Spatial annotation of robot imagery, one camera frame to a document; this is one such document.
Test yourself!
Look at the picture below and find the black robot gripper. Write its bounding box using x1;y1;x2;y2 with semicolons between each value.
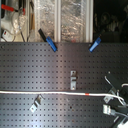
103;73;128;128

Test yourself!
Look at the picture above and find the white cable with red mark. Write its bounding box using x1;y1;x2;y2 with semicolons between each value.
0;89;126;103

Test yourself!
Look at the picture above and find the right blue clamp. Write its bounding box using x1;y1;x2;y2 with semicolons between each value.
89;34;101;52

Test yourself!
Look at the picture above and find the blue clamp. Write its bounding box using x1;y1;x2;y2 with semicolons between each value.
89;34;101;52
38;28;57;52

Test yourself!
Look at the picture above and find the left blue clamp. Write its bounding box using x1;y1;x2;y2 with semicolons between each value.
38;28;57;52

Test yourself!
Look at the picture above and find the black perforated breadboard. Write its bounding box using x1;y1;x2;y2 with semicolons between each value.
0;43;128;128

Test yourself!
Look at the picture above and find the clear plastic sheet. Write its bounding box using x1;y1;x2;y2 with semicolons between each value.
33;0;92;43

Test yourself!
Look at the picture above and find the right grey cable clip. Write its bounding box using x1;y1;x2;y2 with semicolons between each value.
103;88;119;104

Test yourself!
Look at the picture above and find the grey cable clip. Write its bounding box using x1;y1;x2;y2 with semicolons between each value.
103;88;119;104
30;95;44;113
70;71;77;90

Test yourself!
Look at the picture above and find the middle grey cable clip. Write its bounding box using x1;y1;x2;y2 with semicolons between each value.
70;71;77;90

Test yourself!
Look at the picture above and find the left grey cable clip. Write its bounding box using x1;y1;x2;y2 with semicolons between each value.
30;95;44;113

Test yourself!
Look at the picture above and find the white aluminium frame post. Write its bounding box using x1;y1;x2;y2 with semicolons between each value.
54;0;61;42

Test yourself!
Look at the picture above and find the red handled tool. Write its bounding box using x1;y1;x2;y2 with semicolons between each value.
1;4;25;15

